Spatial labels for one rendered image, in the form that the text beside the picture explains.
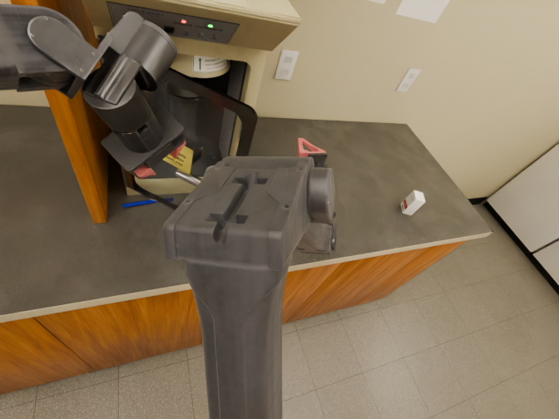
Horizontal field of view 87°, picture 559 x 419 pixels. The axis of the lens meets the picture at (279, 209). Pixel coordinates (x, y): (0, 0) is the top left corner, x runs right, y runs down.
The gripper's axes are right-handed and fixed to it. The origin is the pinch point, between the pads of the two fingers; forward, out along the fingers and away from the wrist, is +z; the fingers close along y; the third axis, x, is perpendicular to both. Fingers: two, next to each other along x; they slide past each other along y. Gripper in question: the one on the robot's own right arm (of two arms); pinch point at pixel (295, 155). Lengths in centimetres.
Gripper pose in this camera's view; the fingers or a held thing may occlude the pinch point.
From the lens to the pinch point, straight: 75.7
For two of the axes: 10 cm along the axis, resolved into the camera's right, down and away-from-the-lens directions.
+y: 2.5, -5.9, -7.7
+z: -2.9, -8.0, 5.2
